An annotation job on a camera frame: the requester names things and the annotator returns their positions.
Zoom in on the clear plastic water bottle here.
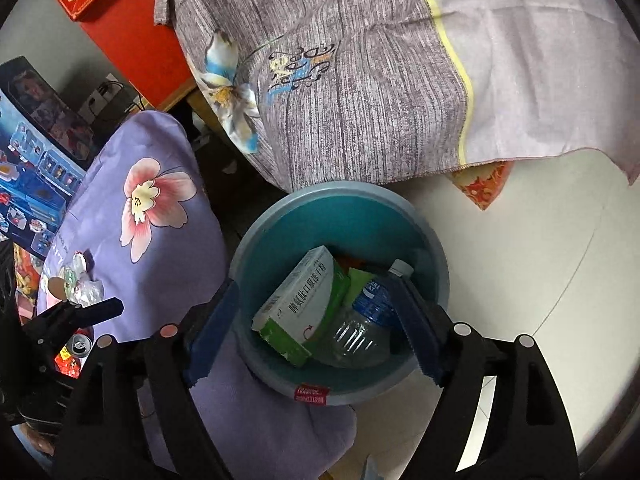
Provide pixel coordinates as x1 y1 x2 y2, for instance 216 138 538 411
315 259 416 368

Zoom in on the blue toy box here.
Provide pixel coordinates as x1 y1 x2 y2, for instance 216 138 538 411
0 55 101 256

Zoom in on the purple foil-lid jelly cup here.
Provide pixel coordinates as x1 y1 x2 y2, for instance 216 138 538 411
45 272 71 303

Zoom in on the teal plastic bucket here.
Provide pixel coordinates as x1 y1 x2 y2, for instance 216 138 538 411
227 180 451 407

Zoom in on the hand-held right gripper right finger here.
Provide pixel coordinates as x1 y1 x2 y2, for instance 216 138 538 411
387 275 581 480

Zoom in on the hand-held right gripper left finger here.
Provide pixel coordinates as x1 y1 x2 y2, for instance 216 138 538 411
50 280 241 480

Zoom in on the purple floral tablecloth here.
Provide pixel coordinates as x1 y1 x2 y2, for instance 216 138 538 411
37 110 358 480

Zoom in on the white green medicine box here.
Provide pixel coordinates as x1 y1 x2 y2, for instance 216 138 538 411
251 245 351 368

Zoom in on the red snack packet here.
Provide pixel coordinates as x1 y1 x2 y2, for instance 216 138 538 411
52 350 83 376

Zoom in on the clear plastic wrapper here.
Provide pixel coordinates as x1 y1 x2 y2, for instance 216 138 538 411
72 277 106 306

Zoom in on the red patterned box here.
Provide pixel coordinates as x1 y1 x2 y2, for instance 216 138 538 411
450 160 516 211

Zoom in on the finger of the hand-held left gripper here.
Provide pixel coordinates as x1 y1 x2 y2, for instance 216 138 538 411
30 297 125 333

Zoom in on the person's left hand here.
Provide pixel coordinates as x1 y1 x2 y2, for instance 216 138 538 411
10 422 56 458

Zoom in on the red cardboard box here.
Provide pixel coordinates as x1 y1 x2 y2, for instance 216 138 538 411
80 0 198 113

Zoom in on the grey striped floral cloth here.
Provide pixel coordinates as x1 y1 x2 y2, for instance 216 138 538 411
152 0 640 196

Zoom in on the drink can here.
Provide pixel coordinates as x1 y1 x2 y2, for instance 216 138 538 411
67 332 93 358

